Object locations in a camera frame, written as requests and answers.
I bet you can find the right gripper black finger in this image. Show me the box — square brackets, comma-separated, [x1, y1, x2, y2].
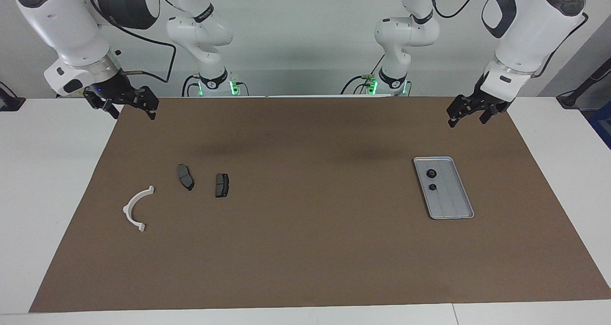
[135, 86, 159, 120]
[98, 99, 120, 119]

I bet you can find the silver metal tray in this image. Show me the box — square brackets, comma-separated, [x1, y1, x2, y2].
[413, 156, 475, 220]

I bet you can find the dark grey angled brake pad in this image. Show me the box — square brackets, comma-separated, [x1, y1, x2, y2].
[177, 164, 195, 191]

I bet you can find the black metal stand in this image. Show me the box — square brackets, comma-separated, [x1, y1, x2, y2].
[556, 58, 611, 110]

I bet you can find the black table clamp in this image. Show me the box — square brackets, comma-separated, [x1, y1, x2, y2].
[0, 81, 26, 112]

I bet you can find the blue box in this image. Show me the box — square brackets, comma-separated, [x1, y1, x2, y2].
[588, 106, 611, 150]

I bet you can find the brown table mat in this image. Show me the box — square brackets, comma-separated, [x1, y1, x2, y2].
[29, 96, 611, 313]

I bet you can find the black base power cable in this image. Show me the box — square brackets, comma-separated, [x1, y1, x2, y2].
[340, 53, 385, 95]
[181, 74, 201, 97]

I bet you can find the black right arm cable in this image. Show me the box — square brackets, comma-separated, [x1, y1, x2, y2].
[87, 0, 177, 83]

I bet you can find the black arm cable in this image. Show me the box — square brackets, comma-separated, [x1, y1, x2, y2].
[87, 0, 177, 83]
[427, 0, 590, 80]

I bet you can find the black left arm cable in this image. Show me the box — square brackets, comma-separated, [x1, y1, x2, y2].
[427, 0, 590, 80]

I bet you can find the white curved plastic bracket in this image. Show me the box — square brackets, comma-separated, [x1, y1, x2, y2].
[123, 186, 156, 232]

